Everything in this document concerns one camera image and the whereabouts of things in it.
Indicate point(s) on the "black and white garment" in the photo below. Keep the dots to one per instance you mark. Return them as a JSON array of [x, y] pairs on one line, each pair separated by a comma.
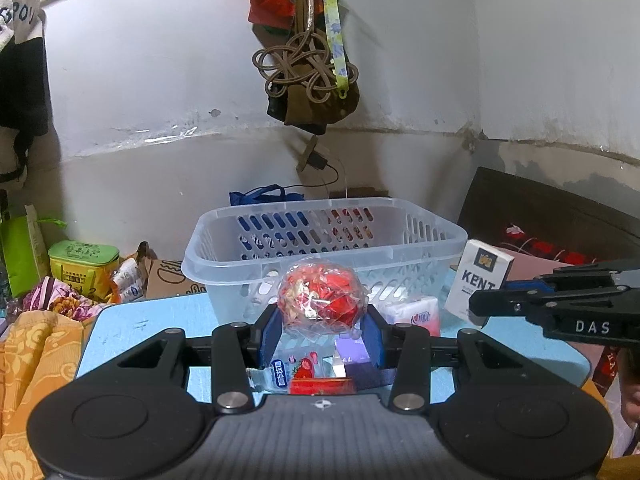
[[20, 85]]

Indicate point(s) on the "orange patterned blanket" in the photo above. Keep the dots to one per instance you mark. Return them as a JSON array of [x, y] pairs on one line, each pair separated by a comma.
[[35, 385]]

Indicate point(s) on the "floral cloth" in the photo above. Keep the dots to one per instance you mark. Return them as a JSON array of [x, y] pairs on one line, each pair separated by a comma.
[[65, 302]]

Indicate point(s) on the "red box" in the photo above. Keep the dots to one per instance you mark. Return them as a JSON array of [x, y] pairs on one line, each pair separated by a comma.
[[320, 386]]

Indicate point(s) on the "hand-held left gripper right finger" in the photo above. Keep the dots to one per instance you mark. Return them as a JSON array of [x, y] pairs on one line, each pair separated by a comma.
[[375, 340]]

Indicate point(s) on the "red ball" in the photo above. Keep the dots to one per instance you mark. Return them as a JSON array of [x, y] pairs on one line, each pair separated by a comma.
[[322, 295]]

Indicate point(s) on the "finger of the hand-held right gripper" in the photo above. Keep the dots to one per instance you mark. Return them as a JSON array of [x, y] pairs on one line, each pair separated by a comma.
[[510, 302], [585, 274]]

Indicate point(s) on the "green tin box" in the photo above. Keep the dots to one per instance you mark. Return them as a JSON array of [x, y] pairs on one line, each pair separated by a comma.
[[82, 270]]

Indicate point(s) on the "brown hanging cloth bag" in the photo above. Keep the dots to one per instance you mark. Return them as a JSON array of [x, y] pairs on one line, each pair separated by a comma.
[[310, 112]]

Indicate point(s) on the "cardboard box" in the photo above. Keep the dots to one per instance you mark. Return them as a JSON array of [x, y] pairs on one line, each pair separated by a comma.
[[170, 280]]

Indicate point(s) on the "purple box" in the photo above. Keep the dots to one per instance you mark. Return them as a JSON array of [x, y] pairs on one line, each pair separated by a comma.
[[352, 352]]

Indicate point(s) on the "clear plastic basket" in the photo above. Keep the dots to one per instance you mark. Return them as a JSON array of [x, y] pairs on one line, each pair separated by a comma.
[[225, 270]]

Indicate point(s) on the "white snack packet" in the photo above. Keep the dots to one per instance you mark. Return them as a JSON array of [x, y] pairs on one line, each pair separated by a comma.
[[126, 270], [132, 292]]

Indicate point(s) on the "pink tissue pack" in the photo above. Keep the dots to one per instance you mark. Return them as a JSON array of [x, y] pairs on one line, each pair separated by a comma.
[[415, 315]]

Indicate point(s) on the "dark wooden headboard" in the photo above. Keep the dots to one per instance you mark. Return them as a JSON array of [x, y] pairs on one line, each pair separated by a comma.
[[540, 205]]

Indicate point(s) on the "red and black cloth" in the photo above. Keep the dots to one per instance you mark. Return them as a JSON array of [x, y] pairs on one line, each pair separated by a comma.
[[545, 247]]

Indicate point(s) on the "green paper bag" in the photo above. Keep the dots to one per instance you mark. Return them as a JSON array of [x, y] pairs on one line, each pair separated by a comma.
[[20, 255]]

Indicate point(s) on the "white cigarette pack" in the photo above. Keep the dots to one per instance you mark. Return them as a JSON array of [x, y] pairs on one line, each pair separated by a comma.
[[475, 270]]

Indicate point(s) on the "small clear bottle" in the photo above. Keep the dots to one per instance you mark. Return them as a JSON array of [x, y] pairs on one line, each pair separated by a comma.
[[285, 372]]

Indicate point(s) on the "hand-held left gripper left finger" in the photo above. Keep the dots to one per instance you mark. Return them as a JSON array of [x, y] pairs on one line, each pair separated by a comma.
[[272, 337]]

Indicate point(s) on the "pink blanket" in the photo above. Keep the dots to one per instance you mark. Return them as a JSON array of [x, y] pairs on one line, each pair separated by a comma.
[[530, 265]]

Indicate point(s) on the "black charger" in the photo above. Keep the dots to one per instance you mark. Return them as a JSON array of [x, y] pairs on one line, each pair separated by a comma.
[[317, 161]]

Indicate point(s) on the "blue fabric bag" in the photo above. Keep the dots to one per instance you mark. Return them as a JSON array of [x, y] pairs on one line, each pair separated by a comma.
[[250, 196]]

